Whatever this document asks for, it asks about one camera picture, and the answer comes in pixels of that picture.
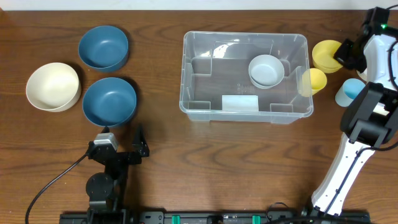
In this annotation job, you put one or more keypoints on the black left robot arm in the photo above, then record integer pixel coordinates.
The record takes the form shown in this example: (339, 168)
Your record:
(106, 189)

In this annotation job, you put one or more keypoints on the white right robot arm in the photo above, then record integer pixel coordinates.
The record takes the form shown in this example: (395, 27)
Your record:
(370, 120)

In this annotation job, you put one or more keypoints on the clear plastic storage bin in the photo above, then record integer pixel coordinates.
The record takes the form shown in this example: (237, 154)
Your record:
(216, 64)

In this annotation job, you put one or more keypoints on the large cream bowl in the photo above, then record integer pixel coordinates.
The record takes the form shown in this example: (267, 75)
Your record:
(53, 87)

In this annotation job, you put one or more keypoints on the dark blue bowl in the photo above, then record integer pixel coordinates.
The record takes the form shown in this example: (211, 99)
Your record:
(104, 48)
(109, 102)

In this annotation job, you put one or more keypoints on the grey plastic bowl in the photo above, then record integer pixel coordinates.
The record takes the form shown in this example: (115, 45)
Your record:
(265, 71)

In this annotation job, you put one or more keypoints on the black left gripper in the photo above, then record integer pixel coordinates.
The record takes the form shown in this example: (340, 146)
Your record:
(121, 156)

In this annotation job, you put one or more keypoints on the yellow plastic bowl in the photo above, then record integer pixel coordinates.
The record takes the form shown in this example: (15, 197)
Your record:
(322, 55)

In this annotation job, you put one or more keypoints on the white plastic bowl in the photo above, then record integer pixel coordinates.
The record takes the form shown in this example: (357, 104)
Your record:
(363, 75)

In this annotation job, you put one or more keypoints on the dark blue bowl front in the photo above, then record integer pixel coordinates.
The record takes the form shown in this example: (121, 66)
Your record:
(109, 102)

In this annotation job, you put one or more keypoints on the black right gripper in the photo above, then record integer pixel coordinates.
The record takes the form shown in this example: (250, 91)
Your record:
(344, 55)

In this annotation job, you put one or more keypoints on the white label in bin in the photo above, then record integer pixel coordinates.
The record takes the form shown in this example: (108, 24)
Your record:
(240, 103)

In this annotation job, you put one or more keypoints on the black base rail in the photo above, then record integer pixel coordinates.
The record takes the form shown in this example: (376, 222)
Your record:
(273, 216)

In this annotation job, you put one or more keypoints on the dark blue bowl rear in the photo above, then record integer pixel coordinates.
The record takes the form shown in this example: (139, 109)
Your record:
(104, 48)

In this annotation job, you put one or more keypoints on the light blue plastic cup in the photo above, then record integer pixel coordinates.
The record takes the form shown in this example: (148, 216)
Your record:
(348, 92)

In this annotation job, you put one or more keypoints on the yellow plastic cup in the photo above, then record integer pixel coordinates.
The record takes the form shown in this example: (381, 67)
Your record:
(311, 82)

